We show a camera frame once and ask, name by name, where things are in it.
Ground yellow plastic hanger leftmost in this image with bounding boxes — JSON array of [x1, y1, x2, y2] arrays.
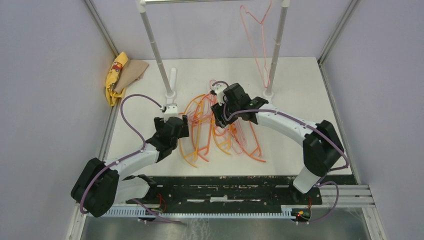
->
[[178, 93, 206, 169]]

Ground orange plastic hanger right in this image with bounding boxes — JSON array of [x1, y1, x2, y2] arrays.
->
[[231, 120, 267, 163]]

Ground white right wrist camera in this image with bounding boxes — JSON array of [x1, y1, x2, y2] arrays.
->
[[210, 84, 227, 97]]

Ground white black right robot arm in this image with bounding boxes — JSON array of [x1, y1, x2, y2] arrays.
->
[[210, 81, 349, 204]]

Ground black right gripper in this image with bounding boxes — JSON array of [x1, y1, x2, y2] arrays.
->
[[210, 97, 240, 128]]

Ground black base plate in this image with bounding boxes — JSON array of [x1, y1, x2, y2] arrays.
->
[[125, 174, 359, 215]]

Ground grey rack pole left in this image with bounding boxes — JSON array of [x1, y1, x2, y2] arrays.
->
[[135, 0, 174, 97]]

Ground yellow printed cloth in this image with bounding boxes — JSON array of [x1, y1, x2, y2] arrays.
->
[[104, 52, 129, 107]]

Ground white slotted cable duct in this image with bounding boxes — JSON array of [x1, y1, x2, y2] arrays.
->
[[102, 205, 296, 220]]

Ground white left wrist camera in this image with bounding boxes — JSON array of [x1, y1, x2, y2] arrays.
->
[[162, 103, 179, 118]]

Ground yellow plastic hanger middle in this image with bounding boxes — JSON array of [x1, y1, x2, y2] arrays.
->
[[212, 126, 231, 156]]

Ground orange plastic hanger left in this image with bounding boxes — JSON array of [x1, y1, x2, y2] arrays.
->
[[187, 93, 215, 167]]

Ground beige cloth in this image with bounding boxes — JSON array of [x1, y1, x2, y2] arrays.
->
[[112, 59, 149, 94]]

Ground grey rack pole right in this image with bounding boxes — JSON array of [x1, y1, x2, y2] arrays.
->
[[266, 0, 291, 91]]

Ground orange plastic hanger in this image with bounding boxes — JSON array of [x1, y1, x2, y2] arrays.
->
[[231, 120, 267, 163], [187, 93, 215, 167]]

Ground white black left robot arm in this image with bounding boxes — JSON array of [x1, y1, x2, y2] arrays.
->
[[70, 115, 190, 218]]

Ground grey rack pole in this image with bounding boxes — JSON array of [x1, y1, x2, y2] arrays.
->
[[266, 0, 291, 91], [135, 0, 174, 97]]

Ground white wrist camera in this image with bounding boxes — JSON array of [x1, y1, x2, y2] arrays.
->
[[210, 84, 227, 97], [162, 103, 179, 118]]

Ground white rack foot left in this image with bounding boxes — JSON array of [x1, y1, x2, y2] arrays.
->
[[165, 67, 178, 104]]

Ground pink wire hanger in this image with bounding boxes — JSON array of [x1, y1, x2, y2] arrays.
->
[[229, 124, 253, 157], [210, 79, 229, 97], [239, 0, 273, 88]]

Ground yellow plastic hanger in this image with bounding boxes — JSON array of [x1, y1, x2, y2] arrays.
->
[[212, 126, 231, 156], [178, 93, 206, 169]]

